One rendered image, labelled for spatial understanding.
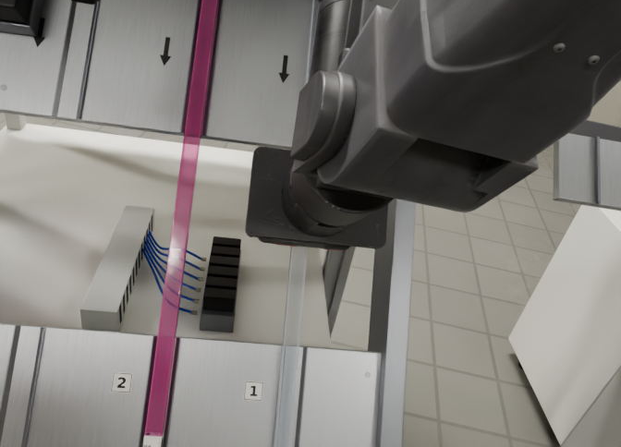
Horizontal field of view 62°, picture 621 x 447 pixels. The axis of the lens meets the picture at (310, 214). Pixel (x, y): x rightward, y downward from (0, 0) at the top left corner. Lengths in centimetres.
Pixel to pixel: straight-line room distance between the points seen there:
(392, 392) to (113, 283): 47
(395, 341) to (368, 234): 13
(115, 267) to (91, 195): 28
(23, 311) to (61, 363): 37
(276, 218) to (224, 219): 66
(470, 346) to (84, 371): 150
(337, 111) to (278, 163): 18
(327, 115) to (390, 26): 4
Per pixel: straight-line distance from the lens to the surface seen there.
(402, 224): 48
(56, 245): 97
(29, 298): 88
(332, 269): 90
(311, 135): 20
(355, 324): 175
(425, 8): 18
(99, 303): 78
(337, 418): 49
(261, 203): 37
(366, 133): 19
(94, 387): 49
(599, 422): 73
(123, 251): 87
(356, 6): 30
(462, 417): 164
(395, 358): 48
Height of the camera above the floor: 121
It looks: 33 degrees down
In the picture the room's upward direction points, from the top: 12 degrees clockwise
